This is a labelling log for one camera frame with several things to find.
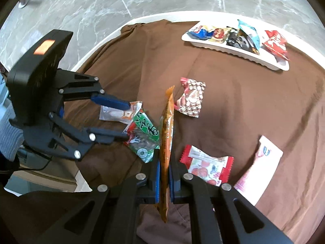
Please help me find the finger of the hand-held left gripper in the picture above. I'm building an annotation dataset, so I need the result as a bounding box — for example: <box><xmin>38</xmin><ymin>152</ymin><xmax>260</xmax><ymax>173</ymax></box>
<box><xmin>48</xmin><ymin>112</ymin><xmax>130</xmax><ymax>161</ymax></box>
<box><xmin>57</xmin><ymin>69</ymin><xmax>131</xmax><ymax>110</ymax></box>

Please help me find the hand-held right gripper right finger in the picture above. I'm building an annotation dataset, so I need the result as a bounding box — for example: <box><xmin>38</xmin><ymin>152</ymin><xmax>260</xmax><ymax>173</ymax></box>
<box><xmin>169</xmin><ymin>157</ymin><xmax>295</xmax><ymax>244</ymax></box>

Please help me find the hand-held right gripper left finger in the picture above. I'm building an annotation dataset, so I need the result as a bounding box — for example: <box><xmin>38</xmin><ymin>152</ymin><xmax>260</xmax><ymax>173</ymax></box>
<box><xmin>34</xmin><ymin>149</ymin><xmax>161</xmax><ymax>244</ymax></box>

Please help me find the clear packet with white snack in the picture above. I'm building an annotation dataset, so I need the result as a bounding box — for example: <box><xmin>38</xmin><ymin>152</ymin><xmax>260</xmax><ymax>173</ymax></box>
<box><xmin>99</xmin><ymin>101</ymin><xmax>143</xmax><ymax>125</ymax></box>

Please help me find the red-edged strawberry print packet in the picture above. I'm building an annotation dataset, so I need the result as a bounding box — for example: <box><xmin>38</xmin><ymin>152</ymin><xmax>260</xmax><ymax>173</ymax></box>
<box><xmin>180</xmin><ymin>145</ymin><xmax>234</xmax><ymax>186</ymax></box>

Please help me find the green and red snack packet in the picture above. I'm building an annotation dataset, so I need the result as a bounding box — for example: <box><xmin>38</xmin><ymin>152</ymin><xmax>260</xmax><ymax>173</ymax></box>
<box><xmin>122</xmin><ymin>109</ymin><xmax>161</xmax><ymax>163</ymax></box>

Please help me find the long orange snack packet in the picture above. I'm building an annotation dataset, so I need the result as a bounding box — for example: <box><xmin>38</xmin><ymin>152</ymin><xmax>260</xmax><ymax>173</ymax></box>
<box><xmin>158</xmin><ymin>86</ymin><xmax>176</xmax><ymax>223</ymax></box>

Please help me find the red patterned candy packet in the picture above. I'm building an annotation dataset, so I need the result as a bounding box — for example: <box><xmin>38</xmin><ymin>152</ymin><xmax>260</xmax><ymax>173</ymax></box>
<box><xmin>174</xmin><ymin>77</ymin><xmax>206</xmax><ymax>119</ymax></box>

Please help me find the pink snack packet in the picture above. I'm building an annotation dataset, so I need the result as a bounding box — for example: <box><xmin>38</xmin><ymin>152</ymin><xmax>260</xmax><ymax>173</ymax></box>
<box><xmin>234</xmin><ymin>135</ymin><xmax>283</xmax><ymax>206</ymax></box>

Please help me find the blue and white snack packet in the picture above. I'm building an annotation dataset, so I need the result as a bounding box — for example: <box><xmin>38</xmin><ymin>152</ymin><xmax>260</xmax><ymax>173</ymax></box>
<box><xmin>186</xmin><ymin>25</ymin><xmax>215</xmax><ymax>40</ymax></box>

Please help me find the clear red-label snack packet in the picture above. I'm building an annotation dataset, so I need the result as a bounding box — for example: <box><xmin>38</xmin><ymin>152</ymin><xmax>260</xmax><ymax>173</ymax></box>
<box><xmin>211</xmin><ymin>27</ymin><xmax>230</xmax><ymax>44</ymax></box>

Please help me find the white plastic tray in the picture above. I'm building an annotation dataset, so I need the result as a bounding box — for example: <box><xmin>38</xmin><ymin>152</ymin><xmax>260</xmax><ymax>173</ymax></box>
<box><xmin>181</xmin><ymin>21</ymin><xmax>290</xmax><ymax>72</ymax></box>

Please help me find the black snack packet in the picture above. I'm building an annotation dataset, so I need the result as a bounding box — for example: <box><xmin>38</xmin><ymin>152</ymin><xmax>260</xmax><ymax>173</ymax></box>
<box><xmin>225</xmin><ymin>27</ymin><xmax>254</xmax><ymax>52</ymax></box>

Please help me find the light blue snack bag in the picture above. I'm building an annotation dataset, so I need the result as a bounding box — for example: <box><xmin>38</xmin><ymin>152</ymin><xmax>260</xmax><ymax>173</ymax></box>
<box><xmin>237</xmin><ymin>20</ymin><xmax>261</xmax><ymax>56</ymax></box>

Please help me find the red snack bag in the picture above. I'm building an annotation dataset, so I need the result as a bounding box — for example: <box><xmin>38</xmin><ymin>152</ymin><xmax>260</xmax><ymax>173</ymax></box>
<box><xmin>261</xmin><ymin>30</ymin><xmax>290</xmax><ymax>61</ymax></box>

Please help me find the person's left forearm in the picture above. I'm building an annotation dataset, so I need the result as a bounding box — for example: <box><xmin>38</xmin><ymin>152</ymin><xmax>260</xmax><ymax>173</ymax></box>
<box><xmin>0</xmin><ymin>104</ymin><xmax>26</xmax><ymax>162</ymax></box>

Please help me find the brown cloth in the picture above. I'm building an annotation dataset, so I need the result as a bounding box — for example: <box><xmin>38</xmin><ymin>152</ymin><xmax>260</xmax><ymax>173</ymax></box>
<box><xmin>0</xmin><ymin>22</ymin><xmax>325</xmax><ymax>244</ymax></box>

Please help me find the black cable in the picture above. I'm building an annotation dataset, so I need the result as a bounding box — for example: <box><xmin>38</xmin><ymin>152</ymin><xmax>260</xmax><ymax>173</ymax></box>
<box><xmin>14</xmin><ymin>156</ymin><xmax>52</xmax><ymax>171</ymax></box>

